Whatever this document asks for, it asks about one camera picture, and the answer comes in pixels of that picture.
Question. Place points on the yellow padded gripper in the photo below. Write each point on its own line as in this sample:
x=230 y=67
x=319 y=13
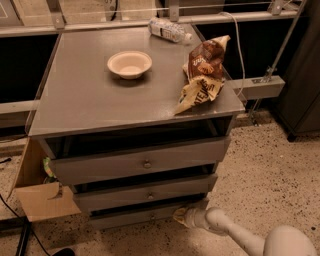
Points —
x=192 y=220

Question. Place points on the grey bottom drawer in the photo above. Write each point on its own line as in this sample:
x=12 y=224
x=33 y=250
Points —
x=140 y=214

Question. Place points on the grey drawer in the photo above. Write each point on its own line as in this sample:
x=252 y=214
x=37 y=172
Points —
x=140 y=214
x=137 y=161
x=147 y=192

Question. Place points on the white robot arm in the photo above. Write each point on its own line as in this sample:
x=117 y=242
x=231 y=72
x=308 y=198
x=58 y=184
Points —
x=283 y=240

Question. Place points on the grey middle drawer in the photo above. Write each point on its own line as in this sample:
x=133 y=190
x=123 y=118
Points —
x=147 y=192

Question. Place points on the grey top drawer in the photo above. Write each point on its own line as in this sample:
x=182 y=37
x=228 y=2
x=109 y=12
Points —
x=137 y=161

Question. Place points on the grey drawer cabinet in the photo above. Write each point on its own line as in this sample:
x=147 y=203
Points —
x=85 y=109

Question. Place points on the brown cardboard box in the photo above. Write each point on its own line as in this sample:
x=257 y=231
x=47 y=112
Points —
x=39 y=200

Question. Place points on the green packet in box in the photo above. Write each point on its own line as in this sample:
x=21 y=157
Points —
x=47 y=168

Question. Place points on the brown yellow chip bag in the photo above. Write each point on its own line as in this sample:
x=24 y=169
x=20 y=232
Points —
x=204 y=70

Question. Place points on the beige paper bowl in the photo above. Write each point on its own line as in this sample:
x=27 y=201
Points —
x=129 y=64

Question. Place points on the dark cabinet at right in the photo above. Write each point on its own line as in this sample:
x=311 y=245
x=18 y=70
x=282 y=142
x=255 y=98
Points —
x=298 y=106

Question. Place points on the clear plastic water bottle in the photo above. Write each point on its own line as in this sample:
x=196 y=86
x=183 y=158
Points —
x=168 y=30

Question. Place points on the metal frame rail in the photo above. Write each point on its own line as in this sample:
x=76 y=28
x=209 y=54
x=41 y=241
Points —
x=28 y=18

